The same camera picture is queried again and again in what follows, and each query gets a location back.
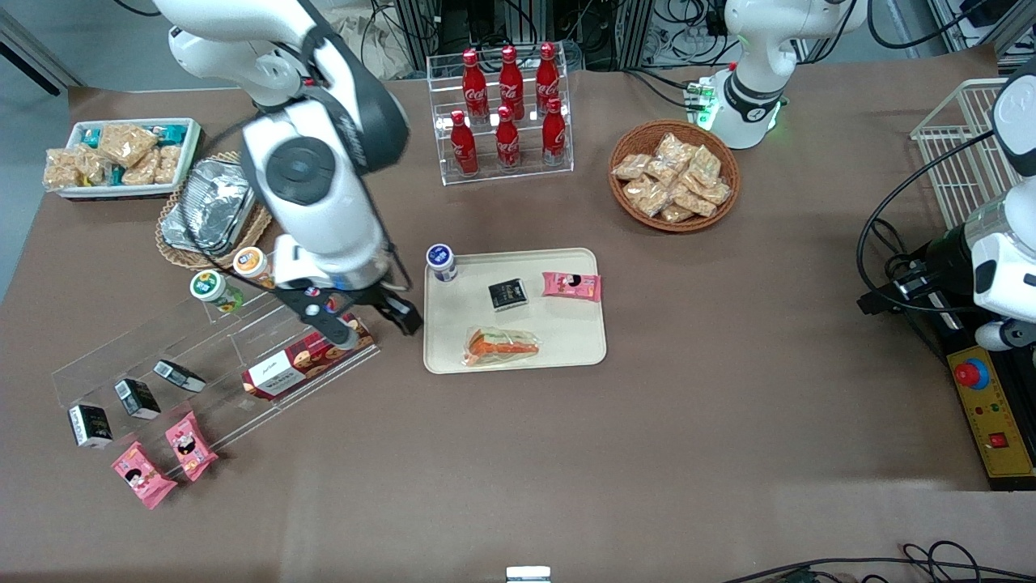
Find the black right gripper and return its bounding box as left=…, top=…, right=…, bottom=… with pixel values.
left=278, top=274, right=424, bottom=351

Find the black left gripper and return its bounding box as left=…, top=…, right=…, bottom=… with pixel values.
left=857, top=225, right=982, bottom=317

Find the triangle sandwich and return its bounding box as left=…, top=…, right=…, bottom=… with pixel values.
left=463, top=326, right=541, bottom=368

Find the cream plastic tray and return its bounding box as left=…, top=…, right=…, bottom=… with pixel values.
left=422, top=247, right=608, bottom=375

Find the blue cap gum jar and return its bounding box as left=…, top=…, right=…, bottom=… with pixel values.
left=426, top=243, right=459, bottom=284

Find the red plaid cookie box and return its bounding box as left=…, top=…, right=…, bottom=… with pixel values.
left=241, top=317, right=377, bottom=401

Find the black snack packet with barcode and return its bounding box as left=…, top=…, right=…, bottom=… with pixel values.
left=115, top=378, right=161, bottom=420
left=488, top=278, right=529, bottom=313
left=69, top=403, right=114, bottom=449
left=154, top=360, right=207, bottom=394

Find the yellow emergency stop control box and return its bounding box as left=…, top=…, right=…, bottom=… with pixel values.
left=945, top=344, right=1036, bottom=492

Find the clear acrylic bottle rack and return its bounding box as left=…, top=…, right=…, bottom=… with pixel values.
left=427, top=49, right=575, bottom=187

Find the red cola bottle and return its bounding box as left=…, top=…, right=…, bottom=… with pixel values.
left=541, top=97, right=567, bottom=167
left=461, top=49, right=489, bottom=122
left=499, top=45, right=525, bottom=118
left=495, top=105, right=521, bottom=171
left=536, top=42, right=561, bottom=114
left=450, top=109, right=480, bottom=177

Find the silver foil container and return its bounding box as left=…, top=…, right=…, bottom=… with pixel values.
left=160, top=159, right=258, bottom=257

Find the pink cartoon snack pack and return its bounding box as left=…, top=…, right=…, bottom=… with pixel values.
left=111, top=441, right=177, bottom=509
left=166, top=411, right=219, bottom=483
left=541, top=271, right=602, bottom=303

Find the oval wicker basket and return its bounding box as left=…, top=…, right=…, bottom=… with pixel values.
left=154, top=151, right=276, bottom=272

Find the white rectangular bin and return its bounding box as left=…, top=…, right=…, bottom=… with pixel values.
left=47, top=117, right=203, bottom=201

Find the crumpled beige cloth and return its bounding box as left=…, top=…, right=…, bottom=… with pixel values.
left=324, top=8, right=414, bottom=82

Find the clear acrylic stepped shelf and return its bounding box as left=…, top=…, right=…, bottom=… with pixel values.
left=51, top=267, right=381, bottom=479

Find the round brown wicker basket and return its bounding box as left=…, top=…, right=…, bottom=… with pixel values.
left=609, top=120, right=741, bottom=234

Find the metal equipment rack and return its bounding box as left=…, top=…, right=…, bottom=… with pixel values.
left=393, top=0, right=658, bottom=72

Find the dark metal bar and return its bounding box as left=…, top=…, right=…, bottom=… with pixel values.
left=0, top=32, right=64, bottom=98

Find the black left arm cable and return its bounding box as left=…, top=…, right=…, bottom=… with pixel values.
left=856, top=130, right=998, bottom=318

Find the white wire basket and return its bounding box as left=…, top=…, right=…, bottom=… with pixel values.
left=911, top=77, right=1013, bottom=232

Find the black cable bundle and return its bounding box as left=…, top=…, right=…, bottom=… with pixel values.
left=720, top=541, right=1036, bottom=583

